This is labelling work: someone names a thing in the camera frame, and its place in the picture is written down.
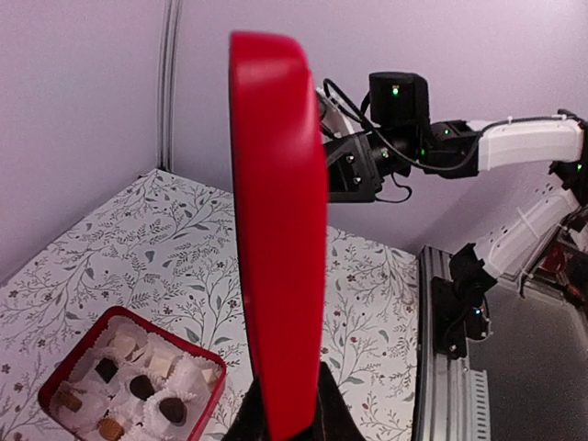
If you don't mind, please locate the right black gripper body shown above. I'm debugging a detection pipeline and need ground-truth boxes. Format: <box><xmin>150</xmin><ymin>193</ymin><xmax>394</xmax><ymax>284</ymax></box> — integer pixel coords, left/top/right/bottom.
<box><xmin>323</xmin><ymin>132</ymin><xmax>382</xmax><ymax>203</ymax></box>

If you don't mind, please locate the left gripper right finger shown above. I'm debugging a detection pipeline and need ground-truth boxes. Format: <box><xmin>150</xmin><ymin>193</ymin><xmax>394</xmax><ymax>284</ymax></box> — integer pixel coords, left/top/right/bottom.
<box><xmin>302</xmin><ymin>362</ymin><xmax>363</xmax><ymax>441</ymax></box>

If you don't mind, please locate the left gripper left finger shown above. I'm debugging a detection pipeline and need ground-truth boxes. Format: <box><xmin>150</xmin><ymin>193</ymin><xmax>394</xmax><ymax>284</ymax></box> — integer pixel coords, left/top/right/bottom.
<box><xmin>229</xmin><ymin>379</ymin><xmax>269</xmax><ymax>441</ymax></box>

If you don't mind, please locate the white square chocolate piece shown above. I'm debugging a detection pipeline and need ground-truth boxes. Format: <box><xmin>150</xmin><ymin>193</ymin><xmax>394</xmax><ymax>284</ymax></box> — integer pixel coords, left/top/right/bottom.
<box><xmin>201</xmin><ymin>367</ymin><xmax>221</xmax><ymax>387</ymax></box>

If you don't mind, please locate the red box lid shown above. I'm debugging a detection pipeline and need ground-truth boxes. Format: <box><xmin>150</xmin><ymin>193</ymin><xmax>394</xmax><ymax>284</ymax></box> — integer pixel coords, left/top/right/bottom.
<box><xmin>229</xmin><ymin>31</ymin><xmax>328</xmax><ymax>440</ymax></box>

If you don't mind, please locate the dark round chocolate piece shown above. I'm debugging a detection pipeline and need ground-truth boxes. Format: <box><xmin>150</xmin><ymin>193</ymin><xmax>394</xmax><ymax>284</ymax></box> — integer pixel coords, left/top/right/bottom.
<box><xmin>129</xmin><ymin>375</ymin><xmax>155</xmax><ymax>401</ymax></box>

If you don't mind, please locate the red chocolate box base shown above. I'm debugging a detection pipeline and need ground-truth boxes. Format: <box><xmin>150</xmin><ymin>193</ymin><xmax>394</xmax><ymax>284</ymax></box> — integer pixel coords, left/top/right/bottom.
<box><xmin>37</xmin><ymin>305</ymin><xmax>228</xmax><ymax>441</ymax></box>

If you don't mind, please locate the brown chocolate piece three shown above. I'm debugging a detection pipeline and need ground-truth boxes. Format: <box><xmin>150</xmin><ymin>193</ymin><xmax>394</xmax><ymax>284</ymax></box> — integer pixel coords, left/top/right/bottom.
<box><xmin>98</xmin><ymin>418</ymin><xmax>125</xmax><ymax>441</ymax></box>

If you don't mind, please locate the cream chocolate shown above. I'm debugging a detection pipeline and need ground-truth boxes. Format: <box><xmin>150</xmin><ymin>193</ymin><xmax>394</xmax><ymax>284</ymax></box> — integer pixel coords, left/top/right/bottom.
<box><xmin>108</xmin><ymin>334</ymin><xmax>140</xmax><ymax>361</ymax></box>

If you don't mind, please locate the brown chocolate piece two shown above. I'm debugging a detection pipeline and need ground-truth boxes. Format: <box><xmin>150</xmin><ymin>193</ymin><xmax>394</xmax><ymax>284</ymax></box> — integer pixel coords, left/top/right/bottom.
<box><xmin>57</xmin><ymin>390</ymin><xmax>83</xmax><ymax>413</ymax></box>

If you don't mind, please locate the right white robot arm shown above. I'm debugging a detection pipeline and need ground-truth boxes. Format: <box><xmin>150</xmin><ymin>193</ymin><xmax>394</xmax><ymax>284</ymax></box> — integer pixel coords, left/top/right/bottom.
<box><xmin>317</xmin><ymin>72</ymin><xmax>587</xmax><ymax>304</ymax></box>

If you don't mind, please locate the white plastic box insert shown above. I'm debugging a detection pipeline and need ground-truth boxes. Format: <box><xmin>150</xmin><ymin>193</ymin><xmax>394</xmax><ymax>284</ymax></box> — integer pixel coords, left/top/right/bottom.
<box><xmin>50</xmin><ymin>315</ymin><xmax>222</xmax><ymax>441</ymax></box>

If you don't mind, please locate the floral tablecloth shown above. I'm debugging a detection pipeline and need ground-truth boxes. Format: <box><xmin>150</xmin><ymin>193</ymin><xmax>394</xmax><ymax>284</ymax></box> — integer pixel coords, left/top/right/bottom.
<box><xmin>1</xmin><ymin>171</ymin><xmax>419</xmax><ymax>440</ymax></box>

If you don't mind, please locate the front aluminium rail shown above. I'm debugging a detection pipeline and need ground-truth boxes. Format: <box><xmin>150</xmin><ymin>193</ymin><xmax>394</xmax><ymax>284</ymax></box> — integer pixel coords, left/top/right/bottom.
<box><xmin>413</xmin><ymin>245</ymin><xmax>588</xmax><ymax>441</ymax></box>

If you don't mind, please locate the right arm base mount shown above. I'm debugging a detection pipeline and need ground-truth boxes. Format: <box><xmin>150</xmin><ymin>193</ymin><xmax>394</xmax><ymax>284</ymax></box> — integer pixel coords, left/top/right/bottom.
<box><xmin>430</xmin><ymin>243</ymin><xmax>497</xmax><ymax>359</ymax></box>

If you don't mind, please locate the right aluminium frame post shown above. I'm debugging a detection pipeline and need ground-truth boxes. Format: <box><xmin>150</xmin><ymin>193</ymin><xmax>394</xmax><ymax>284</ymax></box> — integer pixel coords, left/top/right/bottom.
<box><xmin>157</xmin><ymin>0</ymin><xmax>184</xmax><ymax>173</ymax></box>

